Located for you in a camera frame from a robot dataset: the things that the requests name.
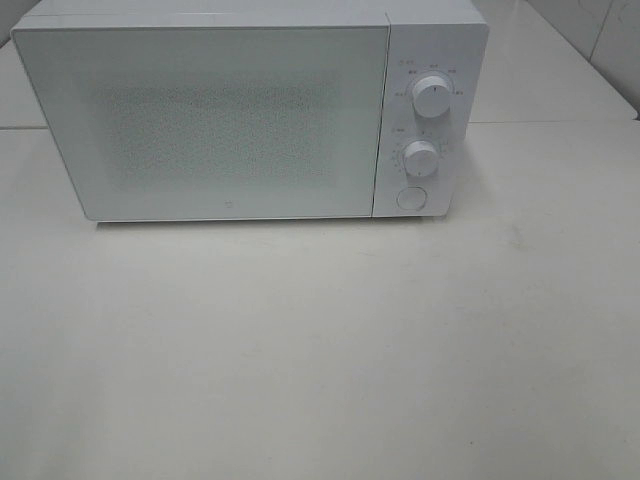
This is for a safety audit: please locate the white microwave oven body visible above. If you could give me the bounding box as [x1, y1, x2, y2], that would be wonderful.
[11, 1, 489, 221]

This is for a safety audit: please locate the round white door button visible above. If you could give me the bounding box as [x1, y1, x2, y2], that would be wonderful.
[396, 187, 428, 211]

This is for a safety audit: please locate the white dial knob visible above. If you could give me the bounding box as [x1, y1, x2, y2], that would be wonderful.
[410, 73, 453, 119]
[402, 140, 440, 177]

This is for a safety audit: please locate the white microwave door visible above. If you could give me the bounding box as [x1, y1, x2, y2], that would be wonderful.
[15, 27, 388, 222]

